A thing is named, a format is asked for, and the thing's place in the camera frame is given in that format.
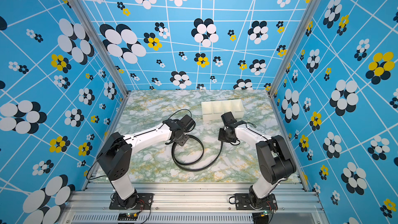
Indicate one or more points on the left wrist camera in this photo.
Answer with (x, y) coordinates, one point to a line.
(183, 121)

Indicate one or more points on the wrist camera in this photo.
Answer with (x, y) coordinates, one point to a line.
(183, 121)
(228, 119)

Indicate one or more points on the aluminium front rail frame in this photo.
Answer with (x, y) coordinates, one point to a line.
(194, 203)

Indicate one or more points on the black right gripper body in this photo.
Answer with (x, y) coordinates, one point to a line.
(223, 136)

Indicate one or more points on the aluminium corner post right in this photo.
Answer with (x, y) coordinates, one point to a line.
(297, 37)

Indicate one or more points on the aluminium corner post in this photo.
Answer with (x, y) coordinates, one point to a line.
(82, 15)
(297, 37)

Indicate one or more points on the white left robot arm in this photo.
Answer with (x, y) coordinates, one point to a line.
(114, 157)

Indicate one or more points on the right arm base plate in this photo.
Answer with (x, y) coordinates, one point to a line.
(250, 202)

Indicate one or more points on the controller board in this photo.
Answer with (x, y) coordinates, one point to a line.
(260, 218)
(127, 217)

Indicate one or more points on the left controller board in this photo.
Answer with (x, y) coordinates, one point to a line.
(127, 217)

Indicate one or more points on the aluminium corner post left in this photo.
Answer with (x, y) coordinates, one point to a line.
(82, 15)

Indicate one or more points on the white compartment storage tray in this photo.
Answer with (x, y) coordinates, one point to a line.
(212, 110)

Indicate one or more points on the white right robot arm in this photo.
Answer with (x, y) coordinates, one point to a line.
(275, 160)

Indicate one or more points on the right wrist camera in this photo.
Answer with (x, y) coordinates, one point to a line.
(228, 119)

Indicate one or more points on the right controller board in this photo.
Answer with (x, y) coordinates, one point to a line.
(260, 218)

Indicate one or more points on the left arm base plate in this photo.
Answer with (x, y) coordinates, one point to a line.
(137, 201)

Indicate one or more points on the black belt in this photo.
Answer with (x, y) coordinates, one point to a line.
(195, 157)

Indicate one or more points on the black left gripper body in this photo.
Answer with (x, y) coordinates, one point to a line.
(184, 139)

